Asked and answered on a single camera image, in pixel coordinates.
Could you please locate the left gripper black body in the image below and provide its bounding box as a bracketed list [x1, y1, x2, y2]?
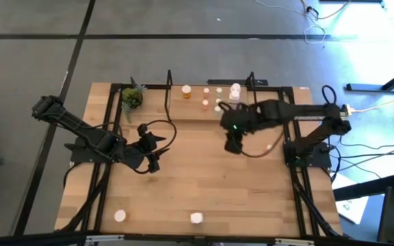
[122, 124, 160, 174]

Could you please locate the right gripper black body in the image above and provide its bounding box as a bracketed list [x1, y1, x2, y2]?
[218, 101, 265, 155]

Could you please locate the black flat strip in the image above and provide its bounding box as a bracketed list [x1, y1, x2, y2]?
[206, 79, 269, 86]

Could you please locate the potted green succulent plant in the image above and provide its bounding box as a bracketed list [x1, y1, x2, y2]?
[120, 76, 148, 124]

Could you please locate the white bottle front left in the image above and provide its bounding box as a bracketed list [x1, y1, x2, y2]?
[114, 208, 129, 223]

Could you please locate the black desk stand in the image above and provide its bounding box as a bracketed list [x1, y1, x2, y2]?
[345, 62, 394, 94]

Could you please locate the black floor bar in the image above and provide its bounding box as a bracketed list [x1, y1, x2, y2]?
[332, 172, 394, 202]

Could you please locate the white paper sheet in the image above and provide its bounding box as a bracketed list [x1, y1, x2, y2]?
[335, 195, 369, 226]

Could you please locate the black table edge beam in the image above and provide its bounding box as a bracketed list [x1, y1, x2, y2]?
[0, 230, 394, 246]

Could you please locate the black left camera cable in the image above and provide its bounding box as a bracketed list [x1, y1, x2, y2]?
[133, 118, 178, 176]

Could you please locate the black camera cable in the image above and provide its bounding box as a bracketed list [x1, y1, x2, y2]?
[239, 133, 285, 159]
[133, 118, 178, 176]

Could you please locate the wooden shelf black metal frame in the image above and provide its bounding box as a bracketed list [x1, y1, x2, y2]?
[163, 69, 259, 125]

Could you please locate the black right camera cable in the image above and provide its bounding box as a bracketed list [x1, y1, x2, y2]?
[239, 133, 285, 159]

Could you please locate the black cable bundle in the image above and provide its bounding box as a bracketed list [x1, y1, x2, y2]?
[58, 160, 113, 233]
[291, 167, 342, 237]

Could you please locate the silver metal bracket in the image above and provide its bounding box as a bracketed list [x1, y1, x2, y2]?
[84, 234, 125, 244]
[274, 238, 316, 246]

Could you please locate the white floor cable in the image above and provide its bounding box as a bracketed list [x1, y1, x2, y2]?
[253, 0, 330, 44]

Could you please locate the black floor cable with plug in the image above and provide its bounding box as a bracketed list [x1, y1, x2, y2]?
[301, 0, 350, 20]

